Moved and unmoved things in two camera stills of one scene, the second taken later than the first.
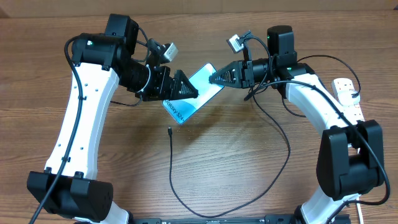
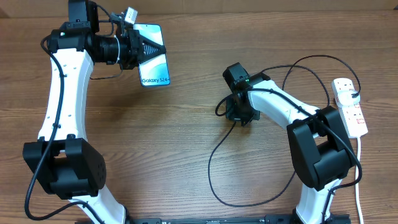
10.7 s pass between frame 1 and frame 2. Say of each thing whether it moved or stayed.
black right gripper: moved
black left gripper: moved
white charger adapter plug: stayed
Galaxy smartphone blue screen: moved
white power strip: stayed
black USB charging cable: moved
